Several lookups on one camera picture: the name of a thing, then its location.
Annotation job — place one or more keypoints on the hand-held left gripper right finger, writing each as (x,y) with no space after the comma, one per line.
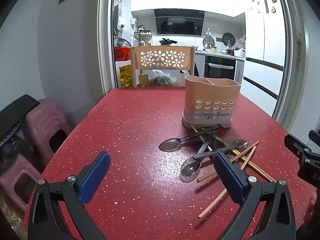
(228,177)

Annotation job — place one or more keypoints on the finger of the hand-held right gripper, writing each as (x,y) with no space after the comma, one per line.
(315,135)
(296,146)

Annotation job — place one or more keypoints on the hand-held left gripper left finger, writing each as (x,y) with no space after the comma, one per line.
(96,177)

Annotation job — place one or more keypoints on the beige plastic utensil holder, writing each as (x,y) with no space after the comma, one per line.
(212,92)

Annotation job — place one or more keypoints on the person's right hand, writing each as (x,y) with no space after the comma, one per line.
(313,201)

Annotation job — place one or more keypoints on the pink plastic stool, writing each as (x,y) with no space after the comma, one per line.
(10,177)
(45,120)

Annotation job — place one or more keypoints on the black flat panel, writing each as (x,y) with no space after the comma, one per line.
(15,112)

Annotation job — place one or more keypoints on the black built-in oven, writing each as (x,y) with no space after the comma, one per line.
(220,73)

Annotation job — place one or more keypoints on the white refrigerator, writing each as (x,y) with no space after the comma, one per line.
(260,42)

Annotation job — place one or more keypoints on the yellow cooking oil bottle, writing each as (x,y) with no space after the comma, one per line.
(124,72)

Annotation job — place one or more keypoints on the white rice cooker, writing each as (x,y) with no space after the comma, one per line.
(240,52)

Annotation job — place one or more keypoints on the black trash bag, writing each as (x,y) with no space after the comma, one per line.
(197,70)

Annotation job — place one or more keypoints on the bag of green vegetables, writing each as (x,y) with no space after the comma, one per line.
(162,80)

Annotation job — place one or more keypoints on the round black hanging pan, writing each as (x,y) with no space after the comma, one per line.
(229,40)

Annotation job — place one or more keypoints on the red plastic basket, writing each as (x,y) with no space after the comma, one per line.
(122,53)

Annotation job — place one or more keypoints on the beige flower-pattern chair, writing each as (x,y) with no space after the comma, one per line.
(140,55)

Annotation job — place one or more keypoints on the steel pot lid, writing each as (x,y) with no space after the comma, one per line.
(121,42)

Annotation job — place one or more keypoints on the spice rack with jars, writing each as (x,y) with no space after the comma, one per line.
(142,38)

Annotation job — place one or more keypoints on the black wok with lid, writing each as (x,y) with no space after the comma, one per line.
(167,41)

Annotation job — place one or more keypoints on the white hanging plastic bag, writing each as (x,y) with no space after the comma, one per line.
(120,22)

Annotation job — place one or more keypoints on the black range hood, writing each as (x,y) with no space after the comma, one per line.
(175,25)

